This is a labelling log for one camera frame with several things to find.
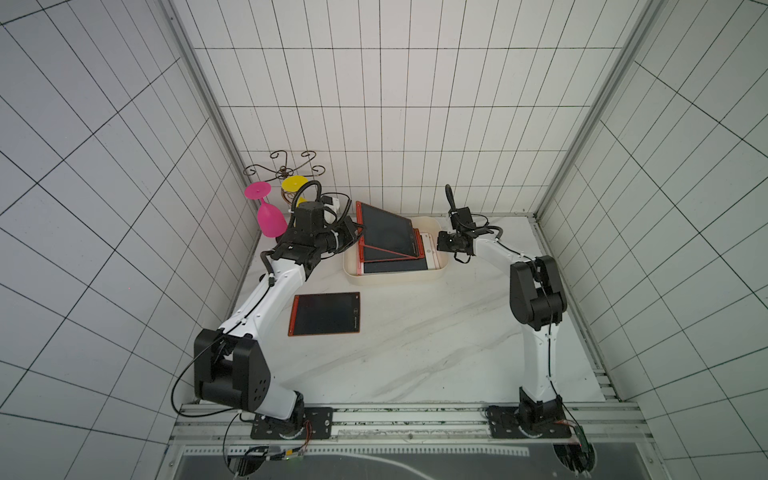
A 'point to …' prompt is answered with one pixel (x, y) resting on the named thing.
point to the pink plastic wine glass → (271, 220)
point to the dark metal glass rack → (285, 171)
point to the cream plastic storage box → (425, 224)
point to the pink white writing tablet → (430, 260)
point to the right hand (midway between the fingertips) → (448, 235)
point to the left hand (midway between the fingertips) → (366, 231)
